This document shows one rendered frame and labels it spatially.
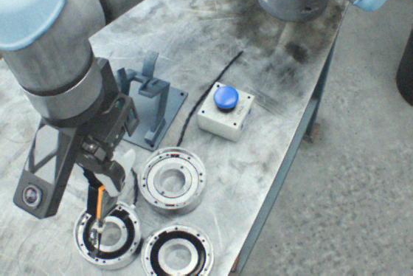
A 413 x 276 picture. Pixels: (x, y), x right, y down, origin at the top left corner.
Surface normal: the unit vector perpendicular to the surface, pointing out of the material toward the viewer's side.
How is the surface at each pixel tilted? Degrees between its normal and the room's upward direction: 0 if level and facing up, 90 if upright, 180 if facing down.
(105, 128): 0
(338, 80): 0
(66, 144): 29
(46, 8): 87
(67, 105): 90
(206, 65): 0
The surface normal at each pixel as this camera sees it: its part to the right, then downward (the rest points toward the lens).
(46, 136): -0.19, -0.07
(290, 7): -0.26, 0.63
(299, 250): -0.04, -0.52
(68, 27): 0.72, 0.48
